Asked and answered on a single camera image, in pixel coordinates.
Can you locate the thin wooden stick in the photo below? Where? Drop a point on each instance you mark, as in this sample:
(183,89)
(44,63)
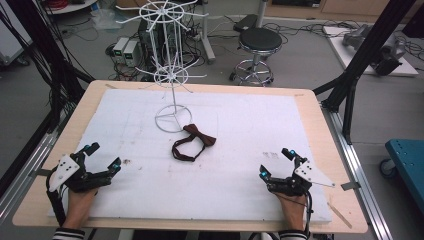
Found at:
(340,215)

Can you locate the black metal frame strut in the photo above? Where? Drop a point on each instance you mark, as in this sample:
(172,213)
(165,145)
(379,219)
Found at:
(40,50)
(366,56)

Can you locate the person's right hand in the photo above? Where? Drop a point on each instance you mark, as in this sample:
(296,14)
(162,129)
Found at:
(294,211)

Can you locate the aluminium rail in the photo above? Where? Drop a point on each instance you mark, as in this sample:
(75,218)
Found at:
(23,173)
(360,180)

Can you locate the grey machine part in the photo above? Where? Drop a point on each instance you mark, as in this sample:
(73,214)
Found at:
(358,36)

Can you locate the black computer tower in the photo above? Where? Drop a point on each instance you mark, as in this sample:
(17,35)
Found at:
(146,36)

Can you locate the grey metal table leg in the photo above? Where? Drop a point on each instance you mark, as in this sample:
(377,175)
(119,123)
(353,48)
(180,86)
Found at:
(207,40)

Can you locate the blue wheeled cart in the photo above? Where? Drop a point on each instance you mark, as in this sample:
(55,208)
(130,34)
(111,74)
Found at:
(408,166)

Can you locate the person's left hand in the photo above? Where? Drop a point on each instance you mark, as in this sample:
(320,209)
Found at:
(78,206)

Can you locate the grey power supply unit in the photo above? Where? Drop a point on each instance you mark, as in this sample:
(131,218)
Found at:
(130,53)
(120,46)

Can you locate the maroon bow tie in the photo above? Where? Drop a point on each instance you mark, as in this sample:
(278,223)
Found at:
(200,136)

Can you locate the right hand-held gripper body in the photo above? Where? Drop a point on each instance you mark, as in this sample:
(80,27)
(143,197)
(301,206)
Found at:
(293,185)

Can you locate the white floor board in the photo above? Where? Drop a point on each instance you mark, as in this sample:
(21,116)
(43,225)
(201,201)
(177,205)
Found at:
(343,53)

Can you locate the black round stool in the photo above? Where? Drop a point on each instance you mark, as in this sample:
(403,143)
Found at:
(260,40)

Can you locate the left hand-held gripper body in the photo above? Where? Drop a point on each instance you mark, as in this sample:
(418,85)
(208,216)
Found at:
(78,178)

